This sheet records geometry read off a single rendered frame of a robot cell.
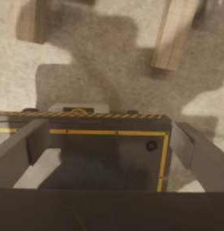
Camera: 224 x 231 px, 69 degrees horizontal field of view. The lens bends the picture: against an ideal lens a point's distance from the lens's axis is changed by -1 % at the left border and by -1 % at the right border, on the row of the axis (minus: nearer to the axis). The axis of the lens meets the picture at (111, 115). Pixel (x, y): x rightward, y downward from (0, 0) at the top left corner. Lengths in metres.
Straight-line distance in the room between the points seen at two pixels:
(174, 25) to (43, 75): 0.61
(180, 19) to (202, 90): 0.36
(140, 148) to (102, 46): 0.49
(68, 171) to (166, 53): 0.59
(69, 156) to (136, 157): 0.23
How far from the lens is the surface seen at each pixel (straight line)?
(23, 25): 0.80
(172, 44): 0.75
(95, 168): 0.60
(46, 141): 0.17
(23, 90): 0.93
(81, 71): 0.82
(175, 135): 0.16
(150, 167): 0.61
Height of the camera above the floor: 0.80
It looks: 72 degrees down
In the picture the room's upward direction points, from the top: 179 degrees counter-clockwise
